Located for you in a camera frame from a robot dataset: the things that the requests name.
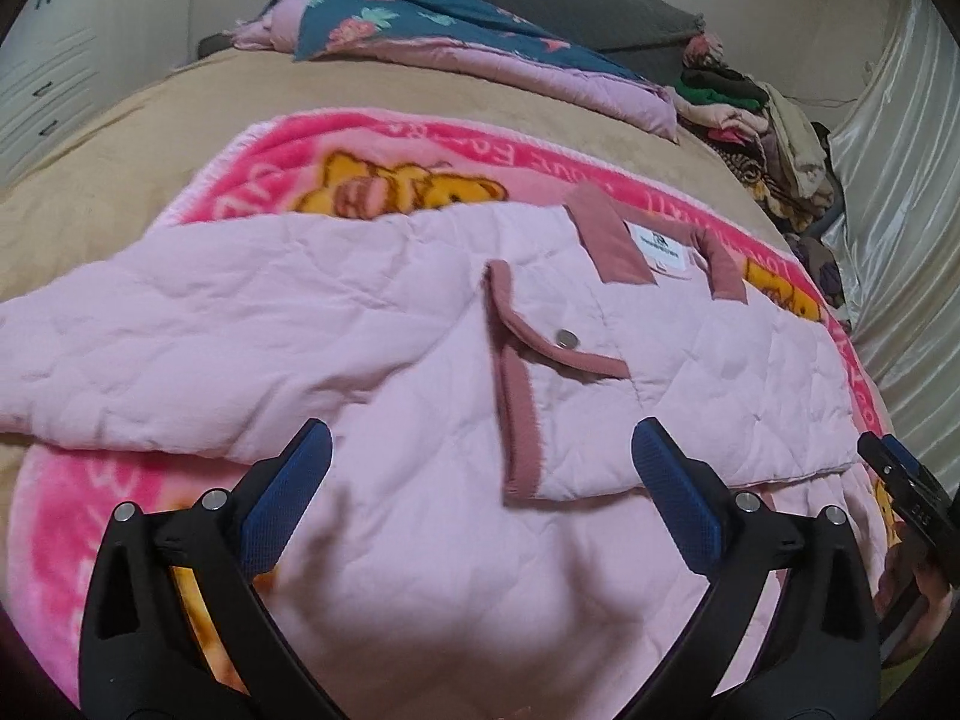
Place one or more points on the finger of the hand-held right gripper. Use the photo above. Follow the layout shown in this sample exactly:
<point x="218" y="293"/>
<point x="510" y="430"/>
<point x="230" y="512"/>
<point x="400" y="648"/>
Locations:
<point x="889" y="457"/>

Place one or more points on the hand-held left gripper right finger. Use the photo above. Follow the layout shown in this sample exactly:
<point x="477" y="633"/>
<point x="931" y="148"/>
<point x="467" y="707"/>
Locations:
<point x="675" y="491"/>

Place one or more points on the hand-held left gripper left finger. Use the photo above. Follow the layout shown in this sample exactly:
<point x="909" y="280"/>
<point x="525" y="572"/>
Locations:
<point x="289" y="487"/>

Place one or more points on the pink quilted jacket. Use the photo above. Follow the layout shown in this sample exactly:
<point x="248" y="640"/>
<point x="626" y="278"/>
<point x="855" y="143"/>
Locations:
<point x="375" y="360"/>

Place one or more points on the pile of mixed clothes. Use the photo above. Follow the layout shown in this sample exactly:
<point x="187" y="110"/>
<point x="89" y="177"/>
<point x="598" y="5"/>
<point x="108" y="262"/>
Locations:
<point x="757" y="135"/>

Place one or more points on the white satin curtain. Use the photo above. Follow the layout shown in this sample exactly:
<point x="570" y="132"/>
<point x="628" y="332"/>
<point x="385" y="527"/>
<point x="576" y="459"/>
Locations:
<point x="907" y="202"/>

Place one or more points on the pink printed blanket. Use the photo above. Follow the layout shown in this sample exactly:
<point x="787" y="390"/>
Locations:
<point x="450" y="154"/>

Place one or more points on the beige bed cover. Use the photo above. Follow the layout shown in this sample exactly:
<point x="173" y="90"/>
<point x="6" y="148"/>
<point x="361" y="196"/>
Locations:
<point x="150" y="135"/>

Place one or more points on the dark grey object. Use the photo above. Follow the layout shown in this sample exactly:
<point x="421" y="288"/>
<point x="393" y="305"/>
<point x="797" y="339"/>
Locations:
<point x="214" y="45"/>

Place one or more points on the blue floral pink quilt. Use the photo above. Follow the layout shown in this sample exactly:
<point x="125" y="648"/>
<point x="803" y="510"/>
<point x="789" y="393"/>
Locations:
<point x="465" y="37"/>

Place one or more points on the white wardrobe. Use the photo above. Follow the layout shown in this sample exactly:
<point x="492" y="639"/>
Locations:
<point x="67" y="52"/>

